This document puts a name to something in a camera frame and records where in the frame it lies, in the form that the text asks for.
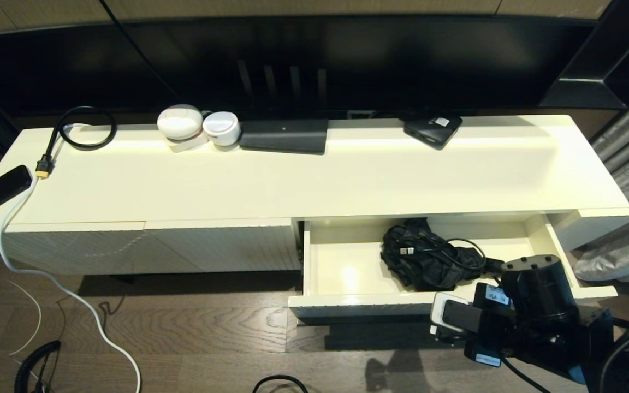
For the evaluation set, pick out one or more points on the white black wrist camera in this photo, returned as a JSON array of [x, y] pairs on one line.
[[454, 315]]

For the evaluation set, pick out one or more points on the small black box white label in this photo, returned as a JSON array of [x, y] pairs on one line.
[[432, 130]]

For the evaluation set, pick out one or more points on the white cabinet drawer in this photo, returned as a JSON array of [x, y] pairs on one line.
[[347, 273]]

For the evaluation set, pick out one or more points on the black umbrella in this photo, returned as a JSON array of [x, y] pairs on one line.
[[423, 273]]

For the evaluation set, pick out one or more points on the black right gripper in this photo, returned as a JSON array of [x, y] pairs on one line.
[[490, 333]]

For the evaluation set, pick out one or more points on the black television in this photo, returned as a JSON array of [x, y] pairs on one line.
[[374, 60]]

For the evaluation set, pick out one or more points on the white egg-shaped device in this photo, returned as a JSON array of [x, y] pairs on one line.
[[180, 121]]

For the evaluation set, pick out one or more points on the white tv cabinet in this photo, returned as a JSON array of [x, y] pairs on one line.
[[183, 185]]

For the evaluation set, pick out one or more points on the dark wall shelf unit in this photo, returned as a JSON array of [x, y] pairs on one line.
[[593, 87]]

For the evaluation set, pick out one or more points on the white cylindrical device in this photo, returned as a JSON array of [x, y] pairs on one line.
[[221, 127]]

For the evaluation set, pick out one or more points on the black flat set-top box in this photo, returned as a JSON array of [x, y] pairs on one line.
[[284, 135]]

